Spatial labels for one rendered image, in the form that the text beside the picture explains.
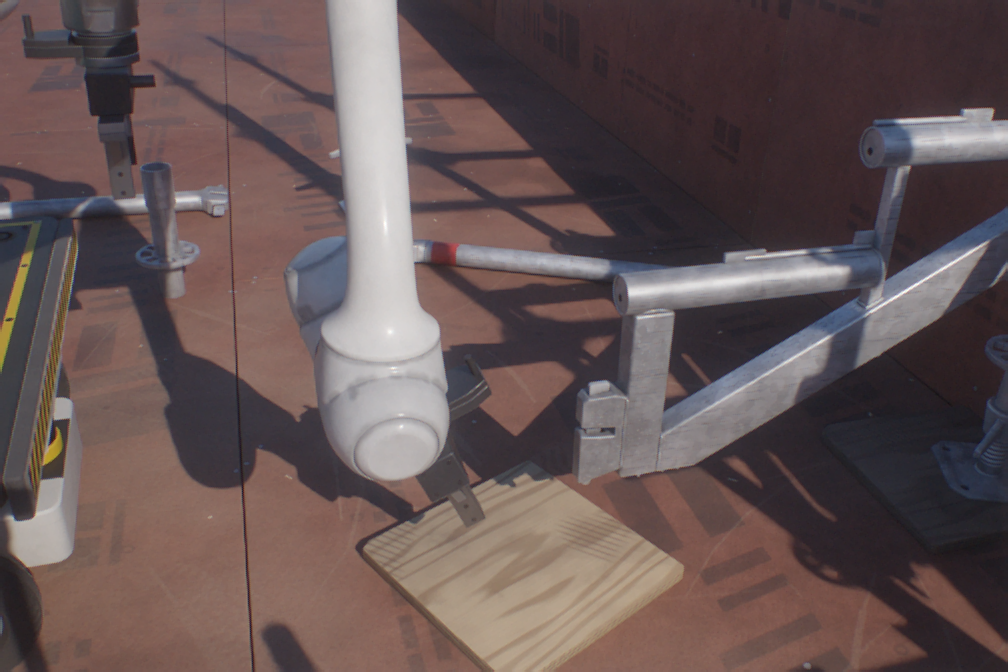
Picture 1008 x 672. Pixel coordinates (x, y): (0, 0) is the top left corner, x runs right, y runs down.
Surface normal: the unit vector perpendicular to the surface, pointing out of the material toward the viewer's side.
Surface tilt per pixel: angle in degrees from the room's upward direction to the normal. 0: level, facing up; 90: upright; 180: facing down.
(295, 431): 0
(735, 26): 90
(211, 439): 0
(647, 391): 90
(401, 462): 98
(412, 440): 102
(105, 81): 90
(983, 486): 0
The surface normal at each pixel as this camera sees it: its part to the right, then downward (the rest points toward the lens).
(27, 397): 0.05, -0.87
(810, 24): -0.96, 0.10
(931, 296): 0.29, 0.48
